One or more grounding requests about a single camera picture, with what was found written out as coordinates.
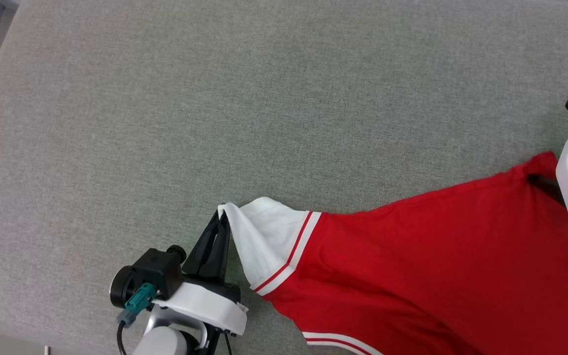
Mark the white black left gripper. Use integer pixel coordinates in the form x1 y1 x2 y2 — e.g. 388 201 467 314
110 210 249 337

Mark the red and white jersey shirt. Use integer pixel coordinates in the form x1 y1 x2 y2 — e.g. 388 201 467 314
217 150 568 355

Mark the teal left camera cable plug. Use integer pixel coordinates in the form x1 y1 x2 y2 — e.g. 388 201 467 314
116 283 158 355

